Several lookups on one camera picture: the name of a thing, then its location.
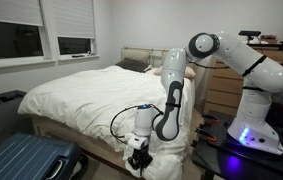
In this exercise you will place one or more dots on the dark grey ottoman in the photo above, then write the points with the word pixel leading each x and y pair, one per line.
pixel 1 116

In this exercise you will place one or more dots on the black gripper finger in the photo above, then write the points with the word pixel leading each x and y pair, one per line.
pixel 135 165
pixel 147 164

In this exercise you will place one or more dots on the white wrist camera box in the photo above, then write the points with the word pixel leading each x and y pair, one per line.
pixel 137 141

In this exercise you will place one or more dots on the dark grey pillow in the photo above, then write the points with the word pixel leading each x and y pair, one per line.
pixel 132 65

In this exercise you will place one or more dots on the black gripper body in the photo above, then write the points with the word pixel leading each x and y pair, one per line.
pixel 141 154

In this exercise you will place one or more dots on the narrow white window blind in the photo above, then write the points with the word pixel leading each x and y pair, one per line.
pixel 74 16

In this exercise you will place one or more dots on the wooden dresser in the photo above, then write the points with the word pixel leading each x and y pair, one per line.
pixel 221 90

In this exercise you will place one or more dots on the wide white window blind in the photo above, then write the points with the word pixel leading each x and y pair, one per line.
pixel 11 11

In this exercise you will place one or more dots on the pink pillow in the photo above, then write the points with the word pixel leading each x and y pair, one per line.
pixel 190 71

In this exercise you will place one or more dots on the light wooden bed frame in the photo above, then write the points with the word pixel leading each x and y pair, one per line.
pixel 54 130

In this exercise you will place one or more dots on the wide dark window pane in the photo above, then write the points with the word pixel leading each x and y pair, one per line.
pixel 11 41

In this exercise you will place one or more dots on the white stitched duvet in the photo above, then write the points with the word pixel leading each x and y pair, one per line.
pixel 91 96

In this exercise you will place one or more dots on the narrow dark window pane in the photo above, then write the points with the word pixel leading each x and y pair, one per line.
pixel 74 45

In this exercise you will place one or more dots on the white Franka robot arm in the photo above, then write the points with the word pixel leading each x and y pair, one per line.
pixel 264 73

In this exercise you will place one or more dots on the black remote control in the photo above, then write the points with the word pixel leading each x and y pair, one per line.
pixel 78 56

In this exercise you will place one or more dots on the blue hard-shell suitcase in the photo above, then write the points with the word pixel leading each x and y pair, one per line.
pixel 21 156

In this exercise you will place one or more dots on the black robot table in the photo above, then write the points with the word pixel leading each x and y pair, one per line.
pixel 221 160

